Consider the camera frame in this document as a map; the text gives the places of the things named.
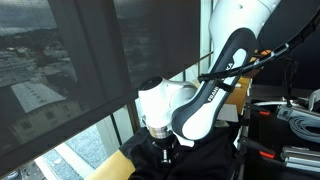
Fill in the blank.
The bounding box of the grey coiled cable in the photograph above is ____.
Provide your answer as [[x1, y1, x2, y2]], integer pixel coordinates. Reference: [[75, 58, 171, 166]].
[[288, 114, 320, 144]]

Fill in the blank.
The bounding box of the orange black spring clamp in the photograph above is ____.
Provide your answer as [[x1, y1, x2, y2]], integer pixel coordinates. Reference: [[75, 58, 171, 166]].
[[249, 49, 272, 64]]

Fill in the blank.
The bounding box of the double aluminium rail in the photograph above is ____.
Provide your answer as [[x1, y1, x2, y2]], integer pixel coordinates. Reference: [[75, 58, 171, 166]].
[[279, 145, 320, 174]]

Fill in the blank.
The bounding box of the metal corner bracket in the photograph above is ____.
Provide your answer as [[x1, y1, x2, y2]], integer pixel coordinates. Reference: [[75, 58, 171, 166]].
[[276, 105, 294, 122]]

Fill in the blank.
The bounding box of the narrow dark window shade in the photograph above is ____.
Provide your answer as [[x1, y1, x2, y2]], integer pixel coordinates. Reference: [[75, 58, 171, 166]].
[[113, 0, 202, 89]]

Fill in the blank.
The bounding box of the black robot cable conduit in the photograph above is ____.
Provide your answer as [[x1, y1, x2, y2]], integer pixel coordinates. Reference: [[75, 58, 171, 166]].
[[198, 8, 320, 83]]

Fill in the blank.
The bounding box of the black vest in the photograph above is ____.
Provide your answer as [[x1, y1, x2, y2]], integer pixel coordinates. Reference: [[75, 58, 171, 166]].
[[118, 124, 246, 180]]

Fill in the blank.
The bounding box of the wide dark window shade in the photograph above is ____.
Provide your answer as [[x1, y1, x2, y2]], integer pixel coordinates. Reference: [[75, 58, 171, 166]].
[[0, 0, 134, 178]]

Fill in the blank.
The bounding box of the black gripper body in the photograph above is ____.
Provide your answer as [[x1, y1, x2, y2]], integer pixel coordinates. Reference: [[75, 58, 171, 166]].
[[152, 135, 178, 155]]

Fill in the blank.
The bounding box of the thin black camera stand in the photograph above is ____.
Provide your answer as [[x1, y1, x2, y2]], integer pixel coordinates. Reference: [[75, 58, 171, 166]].
[[281, 56, 301, 101]]

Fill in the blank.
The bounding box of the black perforated breadboard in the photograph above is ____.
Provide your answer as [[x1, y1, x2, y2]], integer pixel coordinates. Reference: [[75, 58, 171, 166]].
[[248, 108, 320, 180]]

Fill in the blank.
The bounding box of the silver metal bar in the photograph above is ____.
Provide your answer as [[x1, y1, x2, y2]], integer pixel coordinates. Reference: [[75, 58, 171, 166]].
[[251, 97, 311, 108]]

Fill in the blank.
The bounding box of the black clamp orange tip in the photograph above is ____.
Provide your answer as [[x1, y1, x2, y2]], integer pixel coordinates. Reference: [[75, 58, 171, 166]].
[[246, 105, 272, 118], [239, 135, 277, 160]]

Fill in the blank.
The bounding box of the single aluminium rail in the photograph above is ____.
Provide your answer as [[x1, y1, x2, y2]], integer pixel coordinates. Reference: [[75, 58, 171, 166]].
[[289, 104, 320, 122]]

